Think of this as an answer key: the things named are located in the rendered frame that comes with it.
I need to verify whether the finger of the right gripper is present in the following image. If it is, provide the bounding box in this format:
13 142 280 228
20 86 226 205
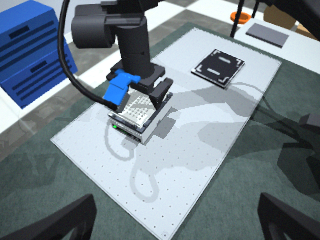
106 72 129 93
149 77 173 110

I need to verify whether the white well plate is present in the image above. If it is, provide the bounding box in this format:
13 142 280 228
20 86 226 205
111 89 156 129

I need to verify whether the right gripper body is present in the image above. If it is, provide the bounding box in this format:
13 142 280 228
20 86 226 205
103 46 169 106

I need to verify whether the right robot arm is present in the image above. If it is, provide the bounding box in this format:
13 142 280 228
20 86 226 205
71 0 320 54

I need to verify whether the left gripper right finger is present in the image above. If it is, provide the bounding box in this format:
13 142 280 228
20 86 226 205
257 192 320 240

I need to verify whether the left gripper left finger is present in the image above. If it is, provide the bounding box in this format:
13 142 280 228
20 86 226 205
0 194 97 240

